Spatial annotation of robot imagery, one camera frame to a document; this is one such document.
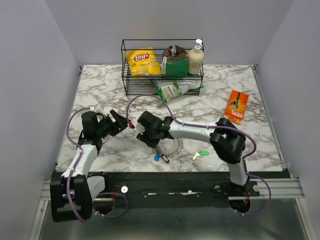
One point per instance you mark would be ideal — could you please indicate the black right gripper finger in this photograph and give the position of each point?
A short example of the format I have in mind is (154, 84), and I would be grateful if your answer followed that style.
(143, 137)
(152, 143)

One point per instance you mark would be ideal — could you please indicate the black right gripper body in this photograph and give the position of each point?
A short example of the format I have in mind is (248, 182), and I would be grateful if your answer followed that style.
(152, 133)

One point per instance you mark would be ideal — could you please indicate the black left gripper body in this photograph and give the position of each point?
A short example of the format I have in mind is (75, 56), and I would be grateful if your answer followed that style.
(106, 126)

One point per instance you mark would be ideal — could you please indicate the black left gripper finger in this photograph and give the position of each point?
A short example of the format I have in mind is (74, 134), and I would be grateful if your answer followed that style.
(118, 128)
(120, 121)

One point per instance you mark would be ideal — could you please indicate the blue key tag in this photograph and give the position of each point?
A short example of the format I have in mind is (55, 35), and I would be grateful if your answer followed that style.
(157, 157)

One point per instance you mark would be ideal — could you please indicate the silver keyring disc with rings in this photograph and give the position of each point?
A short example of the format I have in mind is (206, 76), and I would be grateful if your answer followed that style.
(169, 147)

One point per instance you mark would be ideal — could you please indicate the black key tag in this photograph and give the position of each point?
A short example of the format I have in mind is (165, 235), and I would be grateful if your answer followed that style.
(165, 158)

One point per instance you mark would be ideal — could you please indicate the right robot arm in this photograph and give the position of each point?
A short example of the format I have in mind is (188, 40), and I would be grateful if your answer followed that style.
(227, 141)

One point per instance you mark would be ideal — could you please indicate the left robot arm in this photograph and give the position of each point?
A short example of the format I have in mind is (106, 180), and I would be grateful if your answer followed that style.
(72, 192)

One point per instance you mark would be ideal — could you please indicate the green white snack bag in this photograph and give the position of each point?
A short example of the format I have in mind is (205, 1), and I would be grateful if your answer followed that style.
(169, 89)

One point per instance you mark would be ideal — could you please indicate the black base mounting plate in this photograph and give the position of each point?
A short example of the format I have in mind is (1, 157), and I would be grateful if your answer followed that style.
(159, 189)

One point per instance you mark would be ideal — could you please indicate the yellow Lays chips bag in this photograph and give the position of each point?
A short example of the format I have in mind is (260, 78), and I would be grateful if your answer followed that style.
(143, 62)

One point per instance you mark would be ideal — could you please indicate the green brown paper bag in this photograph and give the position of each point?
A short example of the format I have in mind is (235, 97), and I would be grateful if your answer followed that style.
(174, 62)

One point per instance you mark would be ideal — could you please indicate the cream lotion pump bottle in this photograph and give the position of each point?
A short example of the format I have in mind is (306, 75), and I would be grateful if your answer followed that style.
(195, 58)

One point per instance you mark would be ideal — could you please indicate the orange razor box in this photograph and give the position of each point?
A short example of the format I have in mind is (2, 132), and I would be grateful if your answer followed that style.
(236, 106)

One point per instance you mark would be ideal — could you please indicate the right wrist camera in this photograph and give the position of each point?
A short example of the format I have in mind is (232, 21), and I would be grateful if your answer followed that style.
(134, 124)

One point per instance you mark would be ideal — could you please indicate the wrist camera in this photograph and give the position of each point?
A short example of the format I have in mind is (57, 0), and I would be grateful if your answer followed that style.
(134, 124)
(100, 108)

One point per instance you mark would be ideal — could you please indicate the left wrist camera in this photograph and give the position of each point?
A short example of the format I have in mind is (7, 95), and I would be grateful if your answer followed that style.
(100, 108)

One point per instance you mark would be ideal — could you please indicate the black wire rack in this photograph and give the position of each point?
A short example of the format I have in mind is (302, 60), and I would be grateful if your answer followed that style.
(143, 85)

